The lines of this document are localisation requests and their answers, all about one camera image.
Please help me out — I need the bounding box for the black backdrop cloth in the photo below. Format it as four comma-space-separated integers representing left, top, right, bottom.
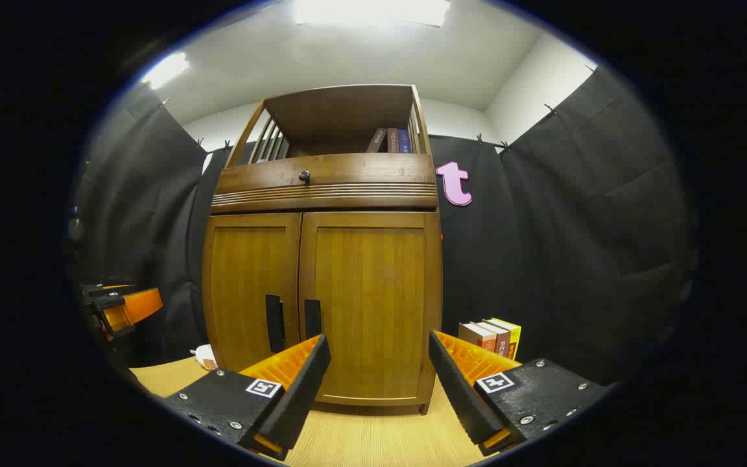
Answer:
72, 65, 698, 390

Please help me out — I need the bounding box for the large ceiling light panel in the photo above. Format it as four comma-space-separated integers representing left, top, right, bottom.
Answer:
292, 0, 452, 28

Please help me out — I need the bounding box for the wooden cabinet drawer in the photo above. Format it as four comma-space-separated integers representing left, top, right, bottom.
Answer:
210, 153, 439, 215

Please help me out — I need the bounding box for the brown white-edged book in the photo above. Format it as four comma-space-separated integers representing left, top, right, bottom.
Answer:
458, 322, 497, 354

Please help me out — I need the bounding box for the small ceiling light panel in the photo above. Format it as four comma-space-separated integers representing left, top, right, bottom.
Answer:
141, 52, 190, 90

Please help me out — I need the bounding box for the wooden shoe cabinet door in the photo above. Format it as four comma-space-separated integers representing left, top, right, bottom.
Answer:
204, 213, 303, 375
298, 211, 443, 407

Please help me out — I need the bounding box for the yellow book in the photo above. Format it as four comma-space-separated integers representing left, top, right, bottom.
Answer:
490, 317, 522, 361

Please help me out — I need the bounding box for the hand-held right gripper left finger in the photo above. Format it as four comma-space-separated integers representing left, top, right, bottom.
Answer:
161, 333, 332, 462

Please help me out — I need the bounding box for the black door handle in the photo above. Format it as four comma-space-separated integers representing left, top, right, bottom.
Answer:
265, 294, 286, 354
303, 299, 322, 342

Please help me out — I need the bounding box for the wooden double-door shoe cabinet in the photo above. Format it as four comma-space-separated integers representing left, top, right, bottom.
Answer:
202, 83, 444, 416

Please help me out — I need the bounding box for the red-brown book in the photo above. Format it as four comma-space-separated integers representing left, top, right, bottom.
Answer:
477, 320, 511, 358

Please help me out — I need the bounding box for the white plush toy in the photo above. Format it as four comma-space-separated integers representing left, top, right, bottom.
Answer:
191, 344, 219, 372

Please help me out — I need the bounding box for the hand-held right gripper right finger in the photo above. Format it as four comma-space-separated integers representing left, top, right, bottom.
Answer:
429, 331, 611, 458

